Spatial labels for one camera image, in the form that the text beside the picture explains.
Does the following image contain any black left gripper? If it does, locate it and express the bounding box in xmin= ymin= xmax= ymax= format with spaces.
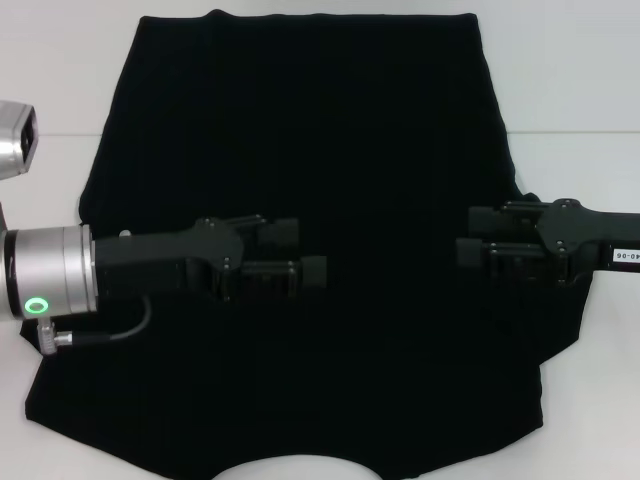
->
xmin=91 ymin=213 xmax=329 ymax=314

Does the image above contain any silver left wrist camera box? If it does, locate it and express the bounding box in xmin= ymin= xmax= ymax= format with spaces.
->
xmin=0 ymin=99 xmax=39 ymax=176

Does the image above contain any black shirt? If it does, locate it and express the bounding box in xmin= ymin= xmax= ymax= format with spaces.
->
xmin=22 ymin=8 xmax=600 ymax=480

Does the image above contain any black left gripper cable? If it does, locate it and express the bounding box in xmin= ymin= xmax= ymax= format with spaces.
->
xmin=36 ymin=294 xmax=154 ymax=357

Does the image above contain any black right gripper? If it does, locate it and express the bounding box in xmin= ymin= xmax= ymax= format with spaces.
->
xmin=455 ymin=198 xmax=640 ymax=290

